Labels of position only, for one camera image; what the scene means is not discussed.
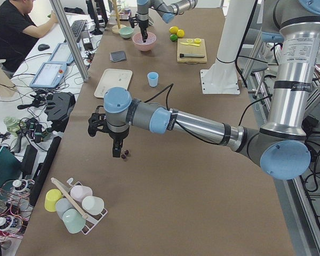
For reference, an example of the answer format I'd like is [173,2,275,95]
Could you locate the grey cup on rack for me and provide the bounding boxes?
[55,198,73,220]

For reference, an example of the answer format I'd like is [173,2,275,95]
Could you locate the steel muddler black tip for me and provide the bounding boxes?
[179,53,205,58]

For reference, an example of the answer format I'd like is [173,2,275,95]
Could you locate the green lime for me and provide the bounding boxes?
[170,34,178,42]

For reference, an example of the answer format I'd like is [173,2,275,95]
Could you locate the white wire cup rack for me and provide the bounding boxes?
[51,178,108,235]

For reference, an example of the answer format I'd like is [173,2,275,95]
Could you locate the aluminium frame post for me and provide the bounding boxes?
[50,0,89,82]

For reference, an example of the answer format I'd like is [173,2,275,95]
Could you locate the person in black shirt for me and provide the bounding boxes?
[0,1,58,72]

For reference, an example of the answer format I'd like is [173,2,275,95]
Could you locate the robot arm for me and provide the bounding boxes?
[99,1,320,180]
[130,0,198,43]

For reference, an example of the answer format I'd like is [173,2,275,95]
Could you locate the grey folded cloth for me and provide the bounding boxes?
[109,51,126,62]

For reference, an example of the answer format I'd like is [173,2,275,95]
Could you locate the white cup on rack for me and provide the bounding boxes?
[82,196,105,215]

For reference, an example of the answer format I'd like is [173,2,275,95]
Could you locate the cream rabbit tray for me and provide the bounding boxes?
[94,68,133,99]

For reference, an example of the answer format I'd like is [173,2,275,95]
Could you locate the mint cup on rack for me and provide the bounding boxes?
[62,209,86,234]

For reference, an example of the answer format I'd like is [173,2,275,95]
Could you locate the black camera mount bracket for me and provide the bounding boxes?
[129,15,138,28]

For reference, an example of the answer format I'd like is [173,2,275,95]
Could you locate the pink cup on rack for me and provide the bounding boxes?
[70,185,93,203]

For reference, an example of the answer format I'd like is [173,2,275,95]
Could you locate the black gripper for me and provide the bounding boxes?
[108,128,129,158]
[138,19,148,43]

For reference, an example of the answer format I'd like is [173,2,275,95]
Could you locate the wooden cutting board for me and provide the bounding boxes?
[177,38,207,63]

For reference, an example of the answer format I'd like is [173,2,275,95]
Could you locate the yellow cup on rack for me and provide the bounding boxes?
[44,189,62,212]

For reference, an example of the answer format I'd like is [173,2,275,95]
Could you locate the black keyboard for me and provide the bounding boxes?
[70,20,87,43]

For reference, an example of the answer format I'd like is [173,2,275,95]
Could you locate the wooden glass stand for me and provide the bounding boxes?
[109,0,126,34]

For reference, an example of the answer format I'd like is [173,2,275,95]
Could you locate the yellow plastic knife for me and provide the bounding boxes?
[179,42,200,47]

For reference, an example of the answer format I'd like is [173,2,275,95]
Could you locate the mint green bowl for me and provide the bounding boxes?
[119,27,134,39]

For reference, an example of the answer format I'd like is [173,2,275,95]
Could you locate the yellow lemon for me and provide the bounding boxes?
[177,29,185,38]
[169,26,179,35]

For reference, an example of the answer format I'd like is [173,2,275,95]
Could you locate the blue teach pendant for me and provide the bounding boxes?
[29,61,67,89]
[49,43,74,65]

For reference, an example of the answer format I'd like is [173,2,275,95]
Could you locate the pink bowl of ice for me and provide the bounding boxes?
[132,32,157,52]

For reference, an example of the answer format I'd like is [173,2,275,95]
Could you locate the light blue plastic cup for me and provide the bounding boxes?
[147,71,159,87]

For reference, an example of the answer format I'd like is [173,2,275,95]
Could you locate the dark red cherries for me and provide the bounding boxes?
[121,150,129,160]

